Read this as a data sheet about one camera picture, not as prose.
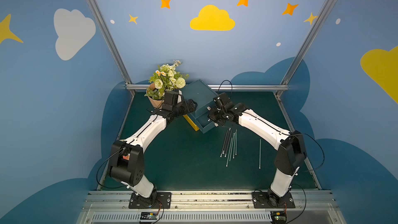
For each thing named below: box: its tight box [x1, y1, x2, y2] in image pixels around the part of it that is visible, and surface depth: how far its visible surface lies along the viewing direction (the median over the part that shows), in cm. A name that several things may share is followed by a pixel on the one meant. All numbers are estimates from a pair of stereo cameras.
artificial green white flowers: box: [144, 60, 190, 101], surface depth 92 cm
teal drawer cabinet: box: [179, 78, 219, 134], surface depth 92 cm
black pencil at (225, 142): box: [219, 127, 232, 158], surface depth 95 cm
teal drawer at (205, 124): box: [195, 112, 219, 134], surface depth 90 cm
